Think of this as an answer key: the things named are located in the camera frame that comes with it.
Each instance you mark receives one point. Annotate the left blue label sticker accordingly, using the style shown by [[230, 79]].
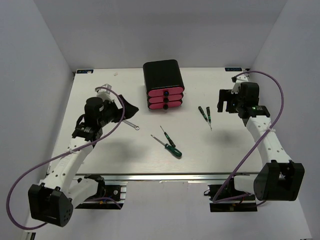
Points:
[[84, 71]]

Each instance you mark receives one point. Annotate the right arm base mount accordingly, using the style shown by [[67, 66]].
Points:
[[229, 200]]

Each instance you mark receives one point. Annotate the right blue label sticker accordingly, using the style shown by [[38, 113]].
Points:
[[233, 69]]

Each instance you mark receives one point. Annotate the silver wrench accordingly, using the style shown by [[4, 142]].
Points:
[[136, 127]]

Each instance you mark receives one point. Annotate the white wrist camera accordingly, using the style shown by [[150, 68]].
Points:
[[237, 80], [104, 92]]

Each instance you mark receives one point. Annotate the blue label sticker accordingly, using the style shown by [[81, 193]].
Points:
[[84, 71], [233, 69]]

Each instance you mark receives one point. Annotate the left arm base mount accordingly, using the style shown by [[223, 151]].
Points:
[[110, 195]]

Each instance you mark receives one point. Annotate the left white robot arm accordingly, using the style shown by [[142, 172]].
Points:
[[54, 200]]

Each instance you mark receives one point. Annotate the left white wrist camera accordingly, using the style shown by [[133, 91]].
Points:
[[104, 92]]

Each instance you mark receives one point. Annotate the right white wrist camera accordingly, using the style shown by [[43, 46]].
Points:
[[237, 80]]

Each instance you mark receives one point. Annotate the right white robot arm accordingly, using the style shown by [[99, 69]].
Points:
[[280, 178]]

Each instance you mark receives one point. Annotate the aluminium table rail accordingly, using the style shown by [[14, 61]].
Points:
[[163, 177]]

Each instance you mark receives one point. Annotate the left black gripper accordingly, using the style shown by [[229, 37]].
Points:
[[130, 110]]

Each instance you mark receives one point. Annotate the small black green screwdriver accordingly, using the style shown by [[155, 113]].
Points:
[[168, 138]]

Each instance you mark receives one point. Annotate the small precision screwdriver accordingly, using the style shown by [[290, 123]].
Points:
[[203, 113], [209, 117]]

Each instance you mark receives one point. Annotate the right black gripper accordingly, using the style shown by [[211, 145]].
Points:
[[226, 95]]

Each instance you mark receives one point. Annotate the black drawer cabinet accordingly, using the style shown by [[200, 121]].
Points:
[[162, 74]]

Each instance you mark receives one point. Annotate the large green handle screwdriver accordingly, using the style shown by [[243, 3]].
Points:
[[175, 152]]

